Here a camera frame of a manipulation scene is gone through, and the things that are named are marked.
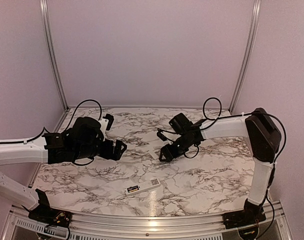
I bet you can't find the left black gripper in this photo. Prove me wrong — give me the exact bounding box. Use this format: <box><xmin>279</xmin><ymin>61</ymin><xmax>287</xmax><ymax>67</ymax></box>
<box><xmin>73</xmin><ymin>138</ymin><xmax>128</xmax><ymax>160</ymax></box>

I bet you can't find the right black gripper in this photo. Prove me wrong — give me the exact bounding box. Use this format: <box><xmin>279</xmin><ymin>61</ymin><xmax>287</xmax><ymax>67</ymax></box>
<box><xmin>159</xmin><ymin>134</ymin><xmax>196</xmax><ymax>162</ymax></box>

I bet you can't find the white battery cover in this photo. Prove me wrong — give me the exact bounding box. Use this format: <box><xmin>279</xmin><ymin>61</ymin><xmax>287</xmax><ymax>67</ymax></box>
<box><xmin>148</xmin><ymin>150</ymin><xmax>159</xmax><ymax>160</ymax></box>

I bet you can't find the white remote control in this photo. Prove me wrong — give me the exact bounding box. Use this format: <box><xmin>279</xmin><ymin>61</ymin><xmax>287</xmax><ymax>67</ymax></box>
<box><xmin>124</xmin><ymin>178</ymin><xmax>161</xmax><ymax>196</ymax></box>

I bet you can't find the black battery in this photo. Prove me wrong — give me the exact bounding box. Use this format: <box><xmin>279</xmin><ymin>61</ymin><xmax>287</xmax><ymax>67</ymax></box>
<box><xmin>127</xmin><ymin>185</ymin><xmax>139</xmax><ymax>192</ymax></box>

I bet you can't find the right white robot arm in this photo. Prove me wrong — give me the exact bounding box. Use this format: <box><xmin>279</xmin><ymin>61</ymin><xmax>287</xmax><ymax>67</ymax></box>
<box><xmin>159</xmin><ymin>107</ymin><xmax>287</xmax><ymax>224</ymax></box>

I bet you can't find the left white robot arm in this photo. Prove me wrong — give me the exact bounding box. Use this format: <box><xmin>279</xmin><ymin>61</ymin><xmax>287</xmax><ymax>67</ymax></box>
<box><xmin>0</xmin><ymin>114</ymin><xmax>127</xmax><ymax>223</ymax></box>

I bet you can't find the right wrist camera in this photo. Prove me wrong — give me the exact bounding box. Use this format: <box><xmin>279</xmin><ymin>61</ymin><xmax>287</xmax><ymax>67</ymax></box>
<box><xmin>156</xmin><ymin>128</ymin><xmax>175</xmax><ymax>144</ymax></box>

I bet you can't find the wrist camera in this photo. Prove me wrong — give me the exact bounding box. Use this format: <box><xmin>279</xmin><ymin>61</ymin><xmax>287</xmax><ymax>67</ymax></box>
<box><xmin>99</xmin><ymin>113</ymin><xmax>115</xmax><ymax>132</ymax></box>
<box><xmin>156</xmin><ymin>128</ymin><xmax>175</xmax><ymax>144</ymax></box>

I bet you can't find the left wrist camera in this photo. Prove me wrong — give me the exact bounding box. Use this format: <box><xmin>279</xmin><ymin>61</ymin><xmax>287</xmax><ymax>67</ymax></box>
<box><xmin>99</xmin><ymin>113</ymin><xmax>115</xmax><ymax>132</ymax></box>

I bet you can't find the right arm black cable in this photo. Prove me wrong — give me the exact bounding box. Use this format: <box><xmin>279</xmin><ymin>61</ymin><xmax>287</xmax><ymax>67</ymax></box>
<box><xmin>157</xmin><ymin>97</ymin><xmax>287</xmax><ymax>228</ymax></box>

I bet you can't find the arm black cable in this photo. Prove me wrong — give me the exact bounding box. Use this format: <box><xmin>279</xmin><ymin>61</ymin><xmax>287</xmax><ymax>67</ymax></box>
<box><xmin>157</xmin><ymin>97</ymin><xmax>287</xmax><ymax>228</ymax></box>
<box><xmin>0</xmin><ymin>99</ymin><xmax>104</xmax><ymax>167</ymax></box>

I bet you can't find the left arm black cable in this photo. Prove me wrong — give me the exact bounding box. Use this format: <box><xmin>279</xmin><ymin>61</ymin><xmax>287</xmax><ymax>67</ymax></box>
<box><xmin>0</xmin><ymin>99</ymin><xmax>104</xmax><ymax>167</ymax></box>

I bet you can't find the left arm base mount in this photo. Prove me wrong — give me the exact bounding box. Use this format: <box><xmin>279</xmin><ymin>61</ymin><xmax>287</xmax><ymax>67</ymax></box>
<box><xmin>28</xmin><ymin>189</ymin><xmax>72</xmax><ymax>228</ymax></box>

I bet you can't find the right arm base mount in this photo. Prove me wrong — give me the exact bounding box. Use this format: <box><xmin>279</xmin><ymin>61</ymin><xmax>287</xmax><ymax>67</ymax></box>
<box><xmin>222</xmin><ymin>199</ymin><xmax>266</xmax><ymax>229</ymax></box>

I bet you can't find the front aluminium rail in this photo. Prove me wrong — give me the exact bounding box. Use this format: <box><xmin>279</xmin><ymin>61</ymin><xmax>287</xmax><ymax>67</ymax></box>
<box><xmin>1</xmin><ymin>201</ymin><xmax>293</xmax><ymax>240</ymax></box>

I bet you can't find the left aluminium frame post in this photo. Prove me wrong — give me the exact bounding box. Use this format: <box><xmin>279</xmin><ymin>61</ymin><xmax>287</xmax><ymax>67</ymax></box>
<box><xmin>39</xmin><ymin>0</ymin><xmax>69</xmax><ymax>112</ymax></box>

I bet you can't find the aluminium frame post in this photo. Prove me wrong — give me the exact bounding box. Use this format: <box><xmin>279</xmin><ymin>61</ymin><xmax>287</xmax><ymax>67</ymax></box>
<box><xmin>228</xmin><ymin>0</ymin><xmax>262</xmax><ymax>113</ymax></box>
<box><xmin>39</xmin><ymin>0</ymin><xmax>69</xmax><ymax>112</ymax></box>

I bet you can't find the right aluminium frame post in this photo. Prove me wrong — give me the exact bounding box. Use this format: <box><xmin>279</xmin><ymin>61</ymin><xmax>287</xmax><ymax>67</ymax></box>
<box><xmin>228</xmin><ymin>0</ymin><xmax>262</xmax><ymax>113</ymax></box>

